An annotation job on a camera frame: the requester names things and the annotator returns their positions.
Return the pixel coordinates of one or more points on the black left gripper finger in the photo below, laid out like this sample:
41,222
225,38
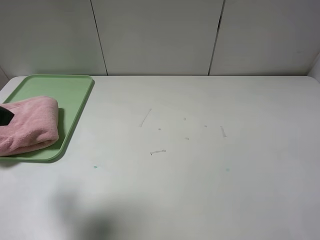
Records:
5,116

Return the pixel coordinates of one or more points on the pink fluffy towel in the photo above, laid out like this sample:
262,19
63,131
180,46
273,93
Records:
34,126

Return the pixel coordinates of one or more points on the green plastic tray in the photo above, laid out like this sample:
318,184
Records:
71,93

